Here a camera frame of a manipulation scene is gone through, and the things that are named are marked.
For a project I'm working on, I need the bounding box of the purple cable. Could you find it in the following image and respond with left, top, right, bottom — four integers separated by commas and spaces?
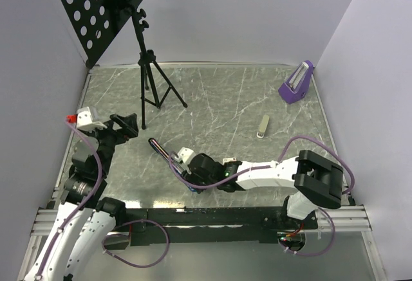
33, 118, 171, 280
168, 135, 355, 258

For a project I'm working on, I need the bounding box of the black perforated music stand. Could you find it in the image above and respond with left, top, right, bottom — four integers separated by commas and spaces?
51, 0, 189, 131

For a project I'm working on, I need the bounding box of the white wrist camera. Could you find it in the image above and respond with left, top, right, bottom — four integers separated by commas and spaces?
66, 106, 107, 132
172, 147, 196, 165

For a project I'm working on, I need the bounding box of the purple metronome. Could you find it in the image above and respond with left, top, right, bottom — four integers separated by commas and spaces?
278, 60, 314, 104

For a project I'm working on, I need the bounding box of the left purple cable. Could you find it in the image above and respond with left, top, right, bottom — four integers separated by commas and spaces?
33, 118, 171, 280

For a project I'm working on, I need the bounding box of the aluminium rail frame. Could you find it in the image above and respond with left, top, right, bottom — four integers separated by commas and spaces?
17, 205, 388, 280

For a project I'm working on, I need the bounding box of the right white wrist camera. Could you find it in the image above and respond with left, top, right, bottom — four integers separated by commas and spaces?
172, 147, 196, 165

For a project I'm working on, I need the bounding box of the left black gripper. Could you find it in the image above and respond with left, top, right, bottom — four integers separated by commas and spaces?
83, 113, 138, 175

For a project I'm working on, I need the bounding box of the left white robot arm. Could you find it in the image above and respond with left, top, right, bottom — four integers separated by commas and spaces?
24, 107, 138, 280

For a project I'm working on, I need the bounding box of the beige white stapler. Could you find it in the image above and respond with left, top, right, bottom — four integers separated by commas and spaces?
256, 114, 270, 139

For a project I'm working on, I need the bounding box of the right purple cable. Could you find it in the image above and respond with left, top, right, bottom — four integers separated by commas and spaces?
168, 135, 355, 258

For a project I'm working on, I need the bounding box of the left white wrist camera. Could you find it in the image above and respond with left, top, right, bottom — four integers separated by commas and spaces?
66, 106, 107, 132

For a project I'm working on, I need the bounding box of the small white staple box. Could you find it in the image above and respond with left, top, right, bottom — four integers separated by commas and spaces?
223, 157, 237, 163

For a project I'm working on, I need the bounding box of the blue black stapler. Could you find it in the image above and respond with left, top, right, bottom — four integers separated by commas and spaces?
148, 138, 191, 181

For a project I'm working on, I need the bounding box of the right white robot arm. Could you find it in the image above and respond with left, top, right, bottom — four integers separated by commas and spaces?
173, 147, 343, 228

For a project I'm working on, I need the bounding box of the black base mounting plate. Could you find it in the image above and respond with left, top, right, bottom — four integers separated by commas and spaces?
118, 206, 318, 246

